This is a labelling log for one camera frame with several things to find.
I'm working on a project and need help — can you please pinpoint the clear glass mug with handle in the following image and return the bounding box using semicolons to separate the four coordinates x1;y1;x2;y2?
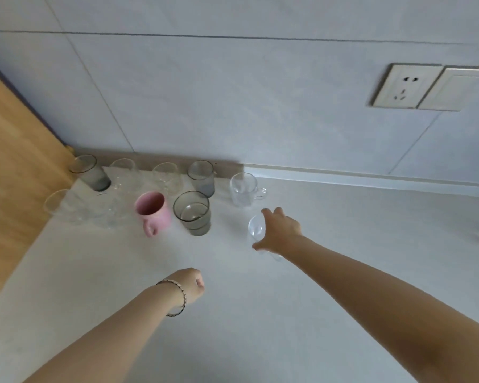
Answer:
229;172;267;208

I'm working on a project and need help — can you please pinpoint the white wall switch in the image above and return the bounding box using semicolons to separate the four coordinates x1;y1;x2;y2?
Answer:
417;65;479;112

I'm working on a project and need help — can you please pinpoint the large grey tinted glass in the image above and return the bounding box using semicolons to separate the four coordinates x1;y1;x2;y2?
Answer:
172;190;212;237

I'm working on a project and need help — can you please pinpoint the person's right hand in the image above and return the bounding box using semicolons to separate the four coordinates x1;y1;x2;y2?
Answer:
252;207;304;256

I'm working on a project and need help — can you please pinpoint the person's left hand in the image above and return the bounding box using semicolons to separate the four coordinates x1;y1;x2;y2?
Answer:
174;268;205;312

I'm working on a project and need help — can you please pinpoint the person's left forearm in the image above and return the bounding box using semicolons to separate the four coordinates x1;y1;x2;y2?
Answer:
23;280;185;383

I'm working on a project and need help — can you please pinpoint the wooden cabinet panel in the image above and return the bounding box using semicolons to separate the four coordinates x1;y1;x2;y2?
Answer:
0;61;77;312

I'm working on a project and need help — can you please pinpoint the white wall socket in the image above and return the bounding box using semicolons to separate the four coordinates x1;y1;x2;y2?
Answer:
370;62;443;110

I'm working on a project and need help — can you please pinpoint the small clear drinking glass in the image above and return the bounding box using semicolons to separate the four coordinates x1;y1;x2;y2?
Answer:
247;214;284;262

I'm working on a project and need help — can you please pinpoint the pink ceramic mug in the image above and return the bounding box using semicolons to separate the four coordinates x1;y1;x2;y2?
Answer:
134;191;172;238

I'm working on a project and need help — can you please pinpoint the person's right forearm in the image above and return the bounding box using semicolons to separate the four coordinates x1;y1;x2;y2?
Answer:
279;235;479;383

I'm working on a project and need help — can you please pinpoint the beaded bracelet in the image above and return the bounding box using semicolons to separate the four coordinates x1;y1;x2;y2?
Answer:
156;279;187;317

